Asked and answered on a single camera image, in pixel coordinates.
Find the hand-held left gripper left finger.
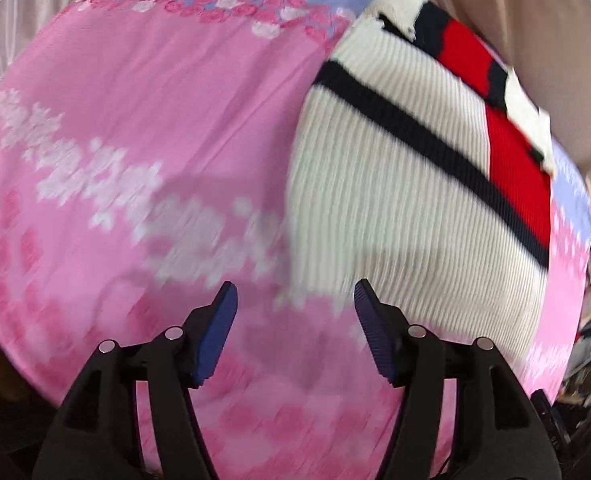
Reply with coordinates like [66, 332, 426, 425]
[32, 281, 239, 480]

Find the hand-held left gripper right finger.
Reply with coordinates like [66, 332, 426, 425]
[354, 278, 562, 480]

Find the dark clutter pile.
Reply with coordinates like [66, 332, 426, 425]
[530, 305, 591, 480]

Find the white knit sweater striped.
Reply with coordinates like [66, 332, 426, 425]
[284, 0, 557, 391]

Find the pink floral bed sheet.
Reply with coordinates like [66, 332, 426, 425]
[0, 0, 591, 480]

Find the white curtain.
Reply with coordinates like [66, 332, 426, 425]
[0, 0, 126, 91]

